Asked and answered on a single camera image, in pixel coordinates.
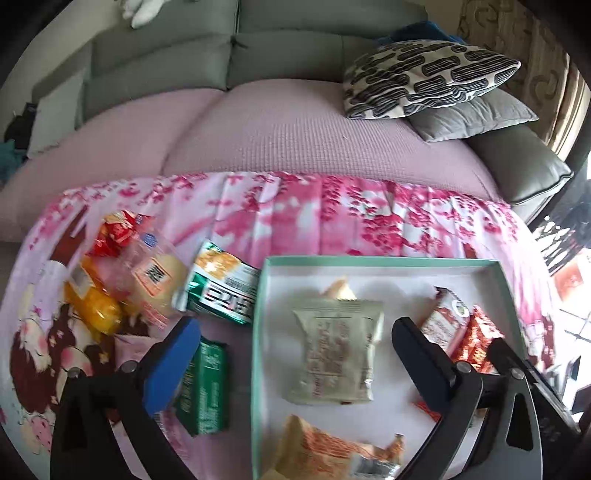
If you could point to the orange and white snack packet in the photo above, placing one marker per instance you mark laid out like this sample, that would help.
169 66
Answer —
323 450

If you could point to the white plush toy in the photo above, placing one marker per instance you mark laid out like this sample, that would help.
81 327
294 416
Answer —
143 11

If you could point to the shiny red cracker packet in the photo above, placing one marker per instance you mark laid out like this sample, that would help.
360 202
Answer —
117 233

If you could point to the gold cracker packet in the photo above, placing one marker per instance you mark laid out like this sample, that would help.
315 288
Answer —
339 290

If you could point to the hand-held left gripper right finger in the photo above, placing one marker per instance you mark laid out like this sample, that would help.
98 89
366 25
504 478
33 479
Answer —
425 364

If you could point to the patterned beige curtain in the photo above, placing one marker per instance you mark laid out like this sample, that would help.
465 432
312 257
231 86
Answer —
521 55

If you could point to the yellow snack packet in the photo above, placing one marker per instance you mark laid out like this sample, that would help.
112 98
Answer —
99 314

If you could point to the grey pillow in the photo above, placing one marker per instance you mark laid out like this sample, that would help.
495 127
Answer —
480 120

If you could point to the blue cloth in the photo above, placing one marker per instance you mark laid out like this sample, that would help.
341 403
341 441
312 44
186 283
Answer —
425 32

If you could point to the teal shallow box tray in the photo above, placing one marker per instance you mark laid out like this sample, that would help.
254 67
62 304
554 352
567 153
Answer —
401 286

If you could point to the black metal railing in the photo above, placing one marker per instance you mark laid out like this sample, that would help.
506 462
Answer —
561 240

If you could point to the black and white patterned pillow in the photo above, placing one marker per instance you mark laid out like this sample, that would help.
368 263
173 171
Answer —
429 76

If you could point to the small red and white packet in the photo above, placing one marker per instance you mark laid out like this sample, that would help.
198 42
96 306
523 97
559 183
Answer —
443 323

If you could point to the grey-green sofa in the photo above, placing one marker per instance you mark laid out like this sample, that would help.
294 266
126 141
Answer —
286 50

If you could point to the clear bread packet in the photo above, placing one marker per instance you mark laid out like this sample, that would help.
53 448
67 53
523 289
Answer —
157 277

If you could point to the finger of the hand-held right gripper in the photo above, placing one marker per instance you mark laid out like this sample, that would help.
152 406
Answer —
505 355

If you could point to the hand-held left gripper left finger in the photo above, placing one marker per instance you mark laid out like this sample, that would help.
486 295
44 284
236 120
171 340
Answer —
171 364

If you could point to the dark green snack packet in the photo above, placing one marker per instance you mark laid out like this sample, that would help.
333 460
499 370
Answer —
207 392

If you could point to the pink printed blanket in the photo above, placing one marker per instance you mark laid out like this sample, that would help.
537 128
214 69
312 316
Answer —
295 217

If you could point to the beige snack packet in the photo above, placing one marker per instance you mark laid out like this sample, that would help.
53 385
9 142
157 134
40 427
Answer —
337 350

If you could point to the white cushion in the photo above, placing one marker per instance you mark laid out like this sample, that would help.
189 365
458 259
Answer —
57 115

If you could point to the dark cloth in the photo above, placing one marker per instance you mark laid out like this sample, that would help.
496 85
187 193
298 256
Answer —
21 127

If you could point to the pink textured sofa cover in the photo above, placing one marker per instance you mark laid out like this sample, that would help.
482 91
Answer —
277 134

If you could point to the pink snack packet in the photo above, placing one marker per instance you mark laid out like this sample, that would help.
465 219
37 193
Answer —
134 344

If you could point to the green and white snack packet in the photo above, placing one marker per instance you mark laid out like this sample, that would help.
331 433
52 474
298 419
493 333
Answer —
221 290

